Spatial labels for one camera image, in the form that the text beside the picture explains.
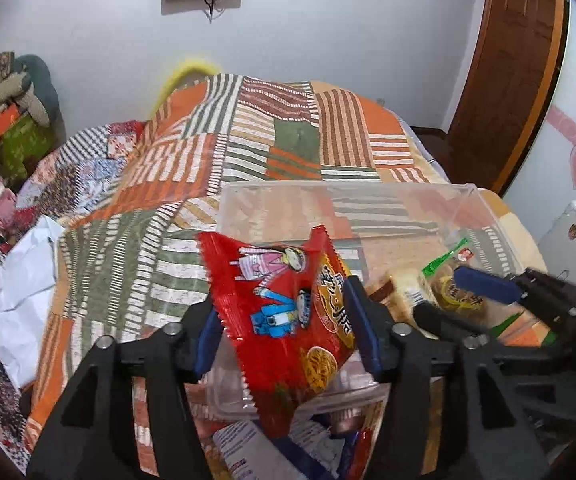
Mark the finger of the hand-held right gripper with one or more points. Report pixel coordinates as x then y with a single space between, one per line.
437 321
482 283

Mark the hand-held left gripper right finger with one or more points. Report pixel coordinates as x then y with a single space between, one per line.
365 331

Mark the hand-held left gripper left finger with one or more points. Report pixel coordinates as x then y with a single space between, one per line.
210 336

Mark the green and yellow snack packet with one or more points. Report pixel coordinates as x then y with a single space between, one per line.
455 290

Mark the clear bread packet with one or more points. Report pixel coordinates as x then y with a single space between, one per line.
401 291

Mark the red cartoon snack packet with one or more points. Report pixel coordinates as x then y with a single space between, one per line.
280 320

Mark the clear plastic container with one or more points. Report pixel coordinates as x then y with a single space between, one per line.
328 220

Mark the white small fridge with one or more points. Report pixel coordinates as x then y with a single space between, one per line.
570 242

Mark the small red snack packet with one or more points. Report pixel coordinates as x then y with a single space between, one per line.
360 452

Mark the blue and white snack packet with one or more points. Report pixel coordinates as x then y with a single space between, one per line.
253 450

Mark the striped patchwork blanket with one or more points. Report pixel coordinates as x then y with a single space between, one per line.
248 150

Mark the brown wooden door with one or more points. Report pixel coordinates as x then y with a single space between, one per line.
510 75

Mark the yellow fuzzy pillow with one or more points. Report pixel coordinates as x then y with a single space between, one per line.
185 76

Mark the green and orange box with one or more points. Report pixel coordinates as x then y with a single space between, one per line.
10 141

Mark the pile of folded cloths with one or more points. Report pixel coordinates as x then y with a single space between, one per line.
5 82

